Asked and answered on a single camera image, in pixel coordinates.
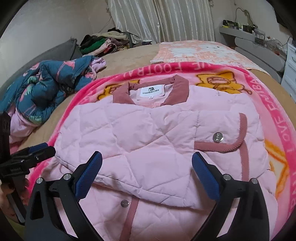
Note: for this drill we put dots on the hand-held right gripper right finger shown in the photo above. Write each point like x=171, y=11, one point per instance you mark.
x=204, y=175

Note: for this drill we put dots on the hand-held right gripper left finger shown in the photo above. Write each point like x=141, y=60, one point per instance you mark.
x=89, y=172

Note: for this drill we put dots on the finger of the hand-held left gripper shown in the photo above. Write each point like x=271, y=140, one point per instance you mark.
x=45, y=154
x=38, y=147

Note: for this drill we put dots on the pink quilted jacket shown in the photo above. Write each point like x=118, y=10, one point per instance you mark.
x=150, y=129

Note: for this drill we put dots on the pile of clothes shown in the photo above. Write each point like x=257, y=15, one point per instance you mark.
x=99, y=42

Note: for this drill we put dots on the person's left hand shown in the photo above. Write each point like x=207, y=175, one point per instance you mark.
x=5, y=201

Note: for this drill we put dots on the blue floral duvet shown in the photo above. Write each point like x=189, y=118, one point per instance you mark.
x=41, y=88

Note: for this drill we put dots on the pink printed blanket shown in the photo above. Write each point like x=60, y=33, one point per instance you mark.
x=272, y=111

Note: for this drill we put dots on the grey headboard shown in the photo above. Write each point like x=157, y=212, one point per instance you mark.
x=53, y=51

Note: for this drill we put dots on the pink checked cat blanket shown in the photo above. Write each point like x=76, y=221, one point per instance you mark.
x=196, y=52

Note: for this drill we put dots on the grey dresser shelf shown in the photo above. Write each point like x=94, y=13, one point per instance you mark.
x=254, y=49

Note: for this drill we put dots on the white drawer cabinet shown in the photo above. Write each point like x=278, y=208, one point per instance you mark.
x=291, y=69

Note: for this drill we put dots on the clutter of small bottles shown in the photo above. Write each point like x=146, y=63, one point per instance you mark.
x=249, y=29

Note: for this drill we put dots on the white curtain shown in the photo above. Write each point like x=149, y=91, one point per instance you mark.
x=166, y=20

